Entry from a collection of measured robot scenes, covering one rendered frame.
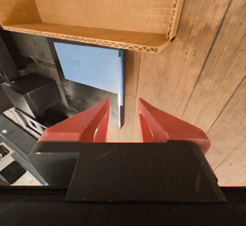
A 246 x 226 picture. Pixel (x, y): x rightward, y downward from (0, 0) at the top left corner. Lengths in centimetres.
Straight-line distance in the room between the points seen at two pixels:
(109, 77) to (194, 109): 14
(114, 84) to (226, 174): 25
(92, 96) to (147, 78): 12
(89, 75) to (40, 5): 15
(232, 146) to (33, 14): 39
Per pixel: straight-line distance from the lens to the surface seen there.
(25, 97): 35
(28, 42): 41
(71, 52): 24
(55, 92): 39
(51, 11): 29
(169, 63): 18
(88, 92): 27
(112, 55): 19
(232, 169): 29
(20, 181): 584
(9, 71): 40
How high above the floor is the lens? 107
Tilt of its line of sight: 44 degrees down
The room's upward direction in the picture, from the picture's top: 137 degrees counter-clockwise
